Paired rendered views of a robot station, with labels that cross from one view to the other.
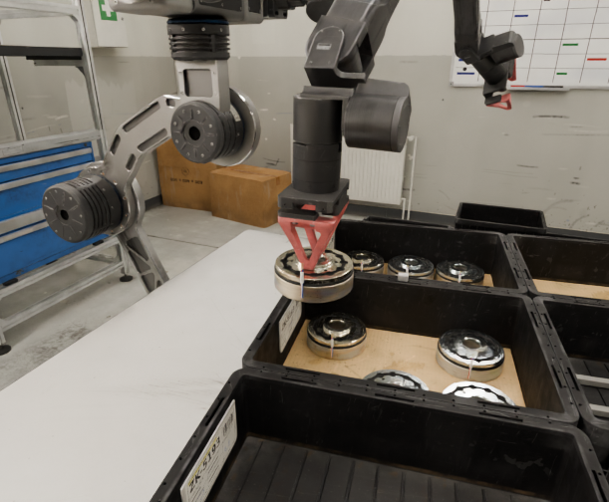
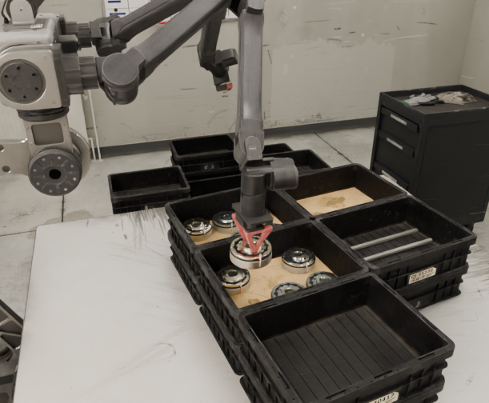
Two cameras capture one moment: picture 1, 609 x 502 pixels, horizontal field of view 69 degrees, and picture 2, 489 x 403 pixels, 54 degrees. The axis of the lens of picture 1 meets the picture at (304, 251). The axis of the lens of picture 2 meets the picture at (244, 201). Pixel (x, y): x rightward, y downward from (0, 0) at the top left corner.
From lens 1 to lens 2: 0.78 m
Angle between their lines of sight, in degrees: 36
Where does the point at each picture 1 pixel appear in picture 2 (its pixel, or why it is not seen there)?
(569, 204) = (225, 113)
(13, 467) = not seen: outside the picture
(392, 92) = (286, 163)
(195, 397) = (157, 359)
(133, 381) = (103, 374)
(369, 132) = (286, 185)
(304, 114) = (255, 183)
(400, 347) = (263, 271)
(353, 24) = (258, 133)
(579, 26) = not seen: outside the picture
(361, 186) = not seen: hidden behind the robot
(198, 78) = (46, 129)
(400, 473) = (315, 325)
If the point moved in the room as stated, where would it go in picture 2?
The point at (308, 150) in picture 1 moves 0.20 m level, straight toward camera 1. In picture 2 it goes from (257, 198) to (323, 235)
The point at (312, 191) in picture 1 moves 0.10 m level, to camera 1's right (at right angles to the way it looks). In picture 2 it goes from (258, 215) to (290, 201)
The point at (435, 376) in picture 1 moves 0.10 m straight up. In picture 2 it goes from (291, 277) to (293, 249)
